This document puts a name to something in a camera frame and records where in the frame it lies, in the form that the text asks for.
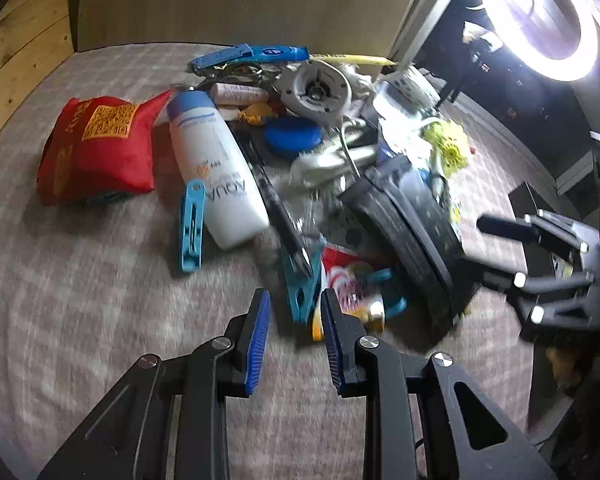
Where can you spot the black wallet case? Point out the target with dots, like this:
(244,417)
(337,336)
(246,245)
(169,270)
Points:
(396,206)

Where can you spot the white power strip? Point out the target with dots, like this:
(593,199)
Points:
(410,89)

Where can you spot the blue round lid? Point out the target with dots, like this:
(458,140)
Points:
(288,137)

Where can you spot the yellow shuttlecock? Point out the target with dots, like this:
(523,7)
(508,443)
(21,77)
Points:
(451,143)

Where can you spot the white round motor part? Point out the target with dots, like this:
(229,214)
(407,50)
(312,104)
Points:
(315,90)

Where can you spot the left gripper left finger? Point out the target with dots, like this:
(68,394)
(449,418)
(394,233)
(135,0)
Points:
(170,412)

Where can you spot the beige wardrobe panel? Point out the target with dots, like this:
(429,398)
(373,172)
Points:
(322,26)

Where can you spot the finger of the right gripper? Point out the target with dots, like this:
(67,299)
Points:
(555,233)
(549,309)

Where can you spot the black light tripod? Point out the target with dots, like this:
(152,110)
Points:
(480,42)

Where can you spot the ring light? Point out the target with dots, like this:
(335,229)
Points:
(555,38)

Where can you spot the small white pink tube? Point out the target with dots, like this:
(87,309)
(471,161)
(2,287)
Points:
(237,95)

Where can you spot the teal plastic clothespin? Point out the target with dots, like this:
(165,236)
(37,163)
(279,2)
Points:
(191,225)

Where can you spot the blue wet wipes pack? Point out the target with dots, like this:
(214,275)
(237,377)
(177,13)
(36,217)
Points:
(244,53)

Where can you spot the snack packet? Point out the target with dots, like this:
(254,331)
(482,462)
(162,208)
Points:
(365,287)

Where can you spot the red fabric pouch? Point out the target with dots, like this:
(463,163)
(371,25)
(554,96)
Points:
(99,146)

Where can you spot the white sunscreen bottle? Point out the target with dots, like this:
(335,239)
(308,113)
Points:
(206,150)

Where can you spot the wooden headboard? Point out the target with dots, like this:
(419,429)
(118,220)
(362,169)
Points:
(35,39)

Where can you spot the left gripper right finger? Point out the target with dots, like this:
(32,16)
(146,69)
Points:
(417,405)

